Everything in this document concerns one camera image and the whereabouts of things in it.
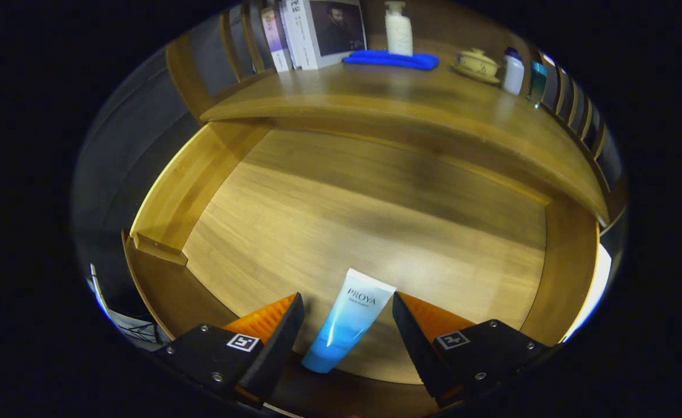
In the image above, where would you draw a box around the white bottle with blue cap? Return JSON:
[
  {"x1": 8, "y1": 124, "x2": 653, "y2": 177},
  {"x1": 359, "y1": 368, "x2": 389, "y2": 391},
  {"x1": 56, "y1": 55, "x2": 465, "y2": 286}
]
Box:
[{"x1": 502, "y1": 47, "x2": 525, "y2": 96}]

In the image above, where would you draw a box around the white pump bottle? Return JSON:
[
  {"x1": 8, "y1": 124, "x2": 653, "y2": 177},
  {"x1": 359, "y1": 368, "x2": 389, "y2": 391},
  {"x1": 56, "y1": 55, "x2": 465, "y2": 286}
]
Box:
[{"x1": 384, "y1": 1, "x2": 414, "y2": 57}]

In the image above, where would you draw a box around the yellow lidded tea cup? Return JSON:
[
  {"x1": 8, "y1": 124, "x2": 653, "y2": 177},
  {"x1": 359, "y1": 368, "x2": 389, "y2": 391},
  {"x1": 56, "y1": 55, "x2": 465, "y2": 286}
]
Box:
[{"x1": 458, "y1": 48, "x2": 499, "y2": 77}]

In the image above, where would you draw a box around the teal bottle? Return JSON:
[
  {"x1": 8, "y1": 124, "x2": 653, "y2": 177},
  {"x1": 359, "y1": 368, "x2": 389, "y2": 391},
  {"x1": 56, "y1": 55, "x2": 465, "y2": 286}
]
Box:
[{"x1": 528, "y1": 61, "x2": 548, "y2": 108}]

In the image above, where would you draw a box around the wooden drawer with black knob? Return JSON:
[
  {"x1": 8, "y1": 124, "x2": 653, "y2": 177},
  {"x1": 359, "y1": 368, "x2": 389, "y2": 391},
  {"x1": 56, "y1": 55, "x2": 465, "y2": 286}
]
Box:
[{"x1": 121, "y1": 119, "x2": 601, "y2": 407}]

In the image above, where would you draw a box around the purple spine book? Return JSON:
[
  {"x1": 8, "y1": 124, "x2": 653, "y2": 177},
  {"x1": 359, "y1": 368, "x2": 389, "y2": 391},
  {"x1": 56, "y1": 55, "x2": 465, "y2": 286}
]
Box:
[{"x1": 261, "y1": 6, "x2": 293, "y2": 73}]

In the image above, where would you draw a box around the wooden countertop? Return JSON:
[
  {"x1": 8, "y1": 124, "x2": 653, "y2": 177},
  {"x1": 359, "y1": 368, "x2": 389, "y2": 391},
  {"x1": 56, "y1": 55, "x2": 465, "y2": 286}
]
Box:
[{"x1": 200, "y1": 38, "x2": 611, "y2": 227}]

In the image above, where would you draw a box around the blue white cream tube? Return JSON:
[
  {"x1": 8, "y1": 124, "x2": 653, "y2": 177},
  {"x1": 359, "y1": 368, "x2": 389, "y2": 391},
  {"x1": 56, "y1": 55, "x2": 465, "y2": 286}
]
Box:
[{"x1": 301, "y1": 268, "x2": 397, "y2": 373}]

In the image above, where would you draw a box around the white portrait cover book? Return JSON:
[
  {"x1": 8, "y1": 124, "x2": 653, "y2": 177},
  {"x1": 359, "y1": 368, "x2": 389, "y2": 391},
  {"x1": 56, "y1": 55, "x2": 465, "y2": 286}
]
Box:
[{"x1": 286, "y1": 0, "x2": 367, "y2": 70}]

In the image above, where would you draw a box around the yellow saucer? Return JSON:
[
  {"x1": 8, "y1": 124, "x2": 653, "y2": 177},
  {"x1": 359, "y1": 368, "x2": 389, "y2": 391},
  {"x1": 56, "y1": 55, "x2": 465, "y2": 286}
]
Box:
[{"x1": 451, "y1": 63, "x2": 501, "y2": 85}]

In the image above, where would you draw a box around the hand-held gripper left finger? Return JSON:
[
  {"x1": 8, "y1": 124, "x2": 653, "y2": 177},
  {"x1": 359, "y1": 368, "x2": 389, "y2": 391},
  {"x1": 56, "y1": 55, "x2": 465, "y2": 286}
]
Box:
[{"x1": 154, "y1": 292, "x2": 306, "y2": 407}]

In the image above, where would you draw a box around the blue folded cloth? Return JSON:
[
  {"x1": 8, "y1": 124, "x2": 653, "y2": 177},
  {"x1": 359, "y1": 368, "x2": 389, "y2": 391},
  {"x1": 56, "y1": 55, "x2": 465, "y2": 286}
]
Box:
[{"x1": 342, "y1": 50, "x2": 440, "y2": 71}]

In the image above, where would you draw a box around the thin white book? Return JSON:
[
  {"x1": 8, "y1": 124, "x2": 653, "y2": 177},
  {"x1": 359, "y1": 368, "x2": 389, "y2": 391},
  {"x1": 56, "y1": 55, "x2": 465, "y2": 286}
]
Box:
[{"x1": 279, "y1": 3, "x2": 301, "y2": 69}]

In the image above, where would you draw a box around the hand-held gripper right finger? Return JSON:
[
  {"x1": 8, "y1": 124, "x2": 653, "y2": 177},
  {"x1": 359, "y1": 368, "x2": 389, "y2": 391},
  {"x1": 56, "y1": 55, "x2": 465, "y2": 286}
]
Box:
[{"x1": 392, "y1": 291, "x2": 550, "y2": 407}]

